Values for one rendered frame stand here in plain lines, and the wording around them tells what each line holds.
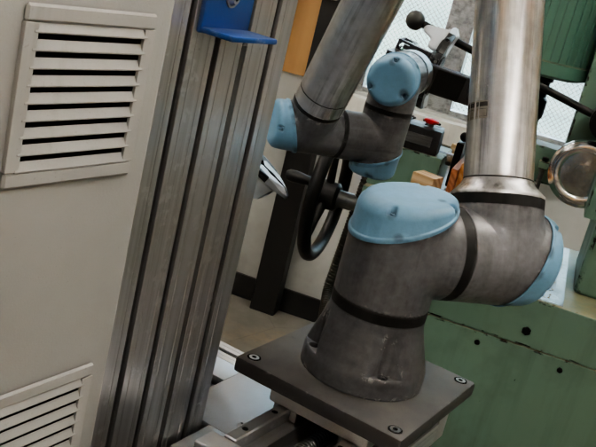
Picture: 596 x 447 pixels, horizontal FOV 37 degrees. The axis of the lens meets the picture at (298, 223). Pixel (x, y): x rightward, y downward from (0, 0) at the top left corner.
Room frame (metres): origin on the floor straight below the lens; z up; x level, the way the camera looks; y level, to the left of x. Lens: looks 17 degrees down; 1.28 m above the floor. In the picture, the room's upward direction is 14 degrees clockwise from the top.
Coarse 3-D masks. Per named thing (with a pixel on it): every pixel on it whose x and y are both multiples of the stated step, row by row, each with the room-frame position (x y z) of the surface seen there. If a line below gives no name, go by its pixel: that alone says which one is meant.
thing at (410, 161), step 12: (408, 156) 1.75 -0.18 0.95; (420, 156) 1.74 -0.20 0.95; (432, 156) 1.74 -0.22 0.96; (444, 156) 1.77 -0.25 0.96; (396, 168) 1.75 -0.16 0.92; (408, 168) 1.75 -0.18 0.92; (420, 168) 1.74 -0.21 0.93; (432, 168) 1.74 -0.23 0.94; (444, 168) 1.81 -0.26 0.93; (372, 180) 1.76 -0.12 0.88; (384, 180) 1.76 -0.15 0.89; (396, 180) 1.75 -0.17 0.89; (408, 180) 1.75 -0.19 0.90
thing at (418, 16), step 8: (408, 16) 1.66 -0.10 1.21; (416, 16) 1.65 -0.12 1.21; (424, 16) 1.67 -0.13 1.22; (408, 24) 1.66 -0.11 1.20; (416, 24) 1.65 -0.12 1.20; (424, 24) 1.66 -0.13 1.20; (464, 48) 1.64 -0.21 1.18; (544, 88) 1.60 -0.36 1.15; (552, 88) 1.60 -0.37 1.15; (552, 96) 1.60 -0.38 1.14; (560, 96) 1.59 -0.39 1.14; (568, 104) 1.59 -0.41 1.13; (576, 104) 1.59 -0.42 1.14; (584, 112) 1.58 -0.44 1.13; (592, 112) 1.58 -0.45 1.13; (592, 120) 1.56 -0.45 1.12; (592, 128) 1.56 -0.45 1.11
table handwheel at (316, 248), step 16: (320, 160) 1.73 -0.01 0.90; (336, 160) 1.81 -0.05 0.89; (320, 176) 1.71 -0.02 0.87; (320, 192) 1.71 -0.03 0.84; (336, 192) 1.81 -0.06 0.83; (304, 208) 1.69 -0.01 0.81; (320, 208) 1.79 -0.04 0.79; (336, 208) 1.93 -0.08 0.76; (352, 208) 1.80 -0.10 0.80; (304, 224) 1.70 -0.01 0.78; (336, 224) 1.92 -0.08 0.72; (304, 240) 1.71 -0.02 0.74; (320, 240) 1.87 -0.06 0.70; (304, 256) 1.75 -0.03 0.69
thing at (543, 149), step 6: (540, 144) 1.72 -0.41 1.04; (546, 144) 1.74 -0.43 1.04; (552, 144) 1.75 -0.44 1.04; (540, 150) 1.70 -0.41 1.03; (546, 150) 1.70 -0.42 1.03; (552, 150) 1.70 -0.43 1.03; (540, 156) 1.70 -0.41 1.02; (546, 156) 1.70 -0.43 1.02; (552, 156) 1.70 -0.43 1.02; (534, 174) 1.70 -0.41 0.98; (546, 174) 1.70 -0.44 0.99; (534, 180) 1.70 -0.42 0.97; (546, 180) 1.70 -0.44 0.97
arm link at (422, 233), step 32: (384, 192) 1.01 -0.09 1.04; (416, 192) 1.02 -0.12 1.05; (448, 192) 1.04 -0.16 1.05; (352, 224) 1.00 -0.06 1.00; (384, 224) 0.96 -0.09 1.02; (416, 224) 0.95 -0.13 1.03; (448, 224) 0.97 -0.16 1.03; (352, 256) 0.98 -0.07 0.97; (384, 256) 0.96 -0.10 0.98; (416, 256) 0.96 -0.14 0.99; (448, 256) 0.98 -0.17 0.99; (352, 288) 0.97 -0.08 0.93; (384, 288) 0.95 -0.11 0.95; (416, 288) 0.96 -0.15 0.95; (448, 288) 0.99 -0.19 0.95
